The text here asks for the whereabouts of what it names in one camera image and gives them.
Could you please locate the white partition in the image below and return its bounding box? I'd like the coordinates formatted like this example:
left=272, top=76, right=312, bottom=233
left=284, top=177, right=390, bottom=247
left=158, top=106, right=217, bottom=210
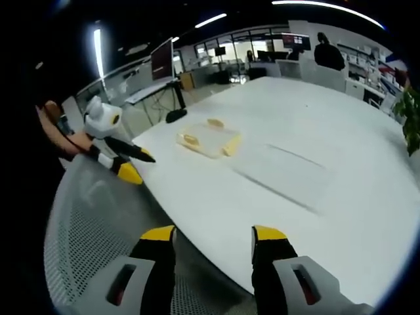
left=274, top=58, right=347, bottom=93

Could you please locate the black monitor stand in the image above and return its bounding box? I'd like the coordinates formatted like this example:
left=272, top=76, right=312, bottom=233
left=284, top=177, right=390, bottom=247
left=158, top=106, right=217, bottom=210
left=165, top=80, right=188, bottom=125

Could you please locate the clear plastic tray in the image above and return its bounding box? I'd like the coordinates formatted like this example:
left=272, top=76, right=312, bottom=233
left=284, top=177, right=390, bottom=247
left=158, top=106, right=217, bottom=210
left=176, top=117, right=243, bottom=160

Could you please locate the white mesh chair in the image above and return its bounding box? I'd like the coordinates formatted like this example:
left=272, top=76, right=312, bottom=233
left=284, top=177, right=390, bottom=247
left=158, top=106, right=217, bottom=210
left=43, top=153, right=259, bottom=315

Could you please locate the wall-mounted screen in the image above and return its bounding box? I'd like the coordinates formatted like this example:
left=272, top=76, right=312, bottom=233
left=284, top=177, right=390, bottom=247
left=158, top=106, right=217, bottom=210
left=282, top=32, right=312, bottom=52

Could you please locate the long ceiling light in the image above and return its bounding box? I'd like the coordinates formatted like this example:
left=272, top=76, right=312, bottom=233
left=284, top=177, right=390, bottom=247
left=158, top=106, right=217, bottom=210
left=194, top=12, right=228, bottom=29
left=271, top=0, right=385, bottom=30
left=93, top=28, right=105, bottom=80

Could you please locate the green potted plant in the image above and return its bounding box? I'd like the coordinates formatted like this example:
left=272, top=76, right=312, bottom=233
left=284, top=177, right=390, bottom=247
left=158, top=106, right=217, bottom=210
left=392, top=85, right=420, bottom=158

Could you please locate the wooden cabinet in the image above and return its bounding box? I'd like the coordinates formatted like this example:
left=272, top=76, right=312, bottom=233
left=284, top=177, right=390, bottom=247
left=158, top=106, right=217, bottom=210
left=179, top=71, right=196, bottom=91

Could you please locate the large dark monitor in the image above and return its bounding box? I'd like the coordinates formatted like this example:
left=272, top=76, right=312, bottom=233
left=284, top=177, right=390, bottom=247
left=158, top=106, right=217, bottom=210
left=150, top=37, right=175, bottom=82

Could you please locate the white side desk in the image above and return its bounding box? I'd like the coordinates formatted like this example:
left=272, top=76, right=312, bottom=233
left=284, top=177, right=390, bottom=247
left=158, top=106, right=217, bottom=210
left=125, top=81, right=172, bottom=104

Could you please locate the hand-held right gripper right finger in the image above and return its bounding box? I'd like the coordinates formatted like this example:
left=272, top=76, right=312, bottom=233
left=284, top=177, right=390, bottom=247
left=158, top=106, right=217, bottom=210
left=251, top=224, right=377, bottom=315

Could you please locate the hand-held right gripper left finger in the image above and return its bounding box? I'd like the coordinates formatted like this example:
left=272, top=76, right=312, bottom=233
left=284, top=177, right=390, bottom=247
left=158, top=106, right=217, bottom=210
left=81, top=224, right=178, bottom=315

